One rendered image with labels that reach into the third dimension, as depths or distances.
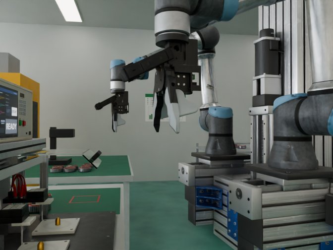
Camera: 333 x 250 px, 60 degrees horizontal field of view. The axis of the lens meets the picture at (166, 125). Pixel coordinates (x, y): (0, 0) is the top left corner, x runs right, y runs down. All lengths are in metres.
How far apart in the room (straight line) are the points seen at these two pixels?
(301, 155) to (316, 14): 0.40
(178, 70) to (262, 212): 0.50
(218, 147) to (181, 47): 0.82
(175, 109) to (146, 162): 5.81
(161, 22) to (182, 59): 0.09
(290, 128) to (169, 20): 0.54
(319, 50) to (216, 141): 0.67
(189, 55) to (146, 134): 5.70
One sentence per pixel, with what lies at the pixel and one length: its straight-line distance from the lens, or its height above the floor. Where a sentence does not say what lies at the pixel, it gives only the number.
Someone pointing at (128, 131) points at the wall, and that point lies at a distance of 6.27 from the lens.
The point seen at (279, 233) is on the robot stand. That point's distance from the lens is 0.96.
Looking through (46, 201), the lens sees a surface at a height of 0.88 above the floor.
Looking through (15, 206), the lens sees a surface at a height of 0.92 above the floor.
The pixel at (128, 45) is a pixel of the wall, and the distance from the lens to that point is 6.52.
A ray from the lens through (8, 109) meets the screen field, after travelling 1.11.
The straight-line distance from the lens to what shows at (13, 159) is 1.22.
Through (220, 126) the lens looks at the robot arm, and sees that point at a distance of 1.38.
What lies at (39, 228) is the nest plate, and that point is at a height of 0.78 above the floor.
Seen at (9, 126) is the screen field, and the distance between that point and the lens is 1.11.
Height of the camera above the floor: 1.16
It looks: 1 degrees up
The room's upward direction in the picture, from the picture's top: straight up
